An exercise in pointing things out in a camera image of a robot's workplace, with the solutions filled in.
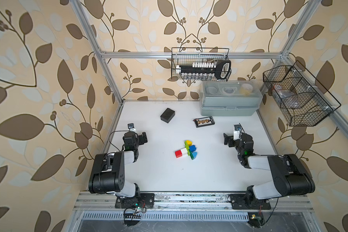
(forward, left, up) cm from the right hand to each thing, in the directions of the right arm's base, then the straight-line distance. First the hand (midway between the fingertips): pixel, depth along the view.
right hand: (232, 133), depth 93 cm
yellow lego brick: (-4, +28, -5) cm, 29 cm away
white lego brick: (-10, +32, -4) cm, 34 cm away
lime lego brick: (-8, +30, -4) cm, 31 cm away
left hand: (+2, +63, +1) cm, 63 cm away
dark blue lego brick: (-7, +27, -5) cm, 28 cm away
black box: (+20, +43, -3) cm, 48 cm away
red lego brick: (-11, +36, -5) cm, 38 cm away
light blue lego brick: (-11, +25, -6) cm, 28 cm away
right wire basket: (0, -29, +27) cm, 40 cm away
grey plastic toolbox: (+25, -3, +8) cm, 26 cm away
